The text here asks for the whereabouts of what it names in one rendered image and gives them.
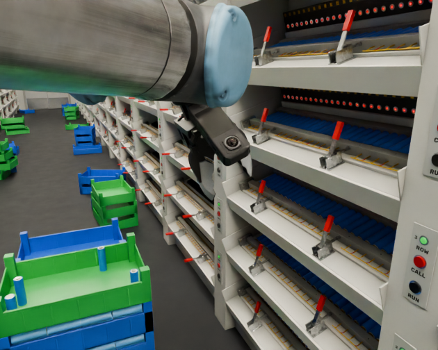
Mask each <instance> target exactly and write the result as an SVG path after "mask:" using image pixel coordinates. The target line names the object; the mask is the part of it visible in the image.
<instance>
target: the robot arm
mask: <svg viewBox="0 0 438 350"><path fill-rule="evenodd" d="M252 61H253V37H252V30H251V27H250V23H249V21H248V18H247V17H246V15H245V13H244V12H243V11H242V10H241V9H240V8H238V7H236V6H227V5H226V4H224V3H218V4H217V5H216V6H202V5H197V4H194V3H192V1H191V0H0V89H2V90H24V91H36V92H59V93H69V94H70V95H71V96H72V97H74V98H75V99H76V100H77V101H80V102H81V103H84V104H86V105H96V104H98V103H99V102H104V101H105V100H106V98H107V96H117V97H135V98H137V99H141V100H145V101H171V102H172V103H173V104H174V105H178V106H180V108H181V111H182V114H181V117H179V118H177V119H175V120H173V121H174V123H175V125H176V127H177V130H178V131H179V134H180V136H181V139H182V141H183V143H184V144H185V145H186V146H187V147H188V148H189V149H190V153H189V155H188V162H189V165H190V168H191V169H192V171H193V174H194V176H195V177H196V179H197V182H198V183H199V185H200V187H201V189H202V191H203V193H204V194H205V195H206V196H207V197H208V198H209V199H210V200H212V201H213V199H214V197H215V195H216V194H215V192H214V189H213V186H214V182H213V179H212V174H213V171H214V165H213V163H212V162H210V161H209V160H207V159H205V157H209V156H210V157H211V158H213V157H214V155H215V154H216V155H217V157H219V159H220V160H221V162H222V163H223V165H225V166H230V165H233V164H234V163H236V162H238V163H239V164H240V165H242V167H243V171H244V172H245V173H246V174H247V175H248V176H251V175H252V159H251V155H250V143H249V142H248V139H247V137H246V135H245V134H244V132H243V131H242V130H241V129H239V128H238V127H237V125H236V124H235V123H234V122H233V121H232V120H231V119H230V118H229V117H228V115H227V114H226V113H225V111H224V110H223V109H222V108H221V107H230V106H232V105H234V104H235V103H236V102H237V101H238V100H239V99H240V98H241V97H242V95H243V93H244V91H245V89H246V87H247V85H248V82H249V80H250V74H251V71H252ZM183 118H184V119H183ZM181 119H183V120H181ZM179 121H180V122H179ZM182 135H183V136H182Z"/></svg>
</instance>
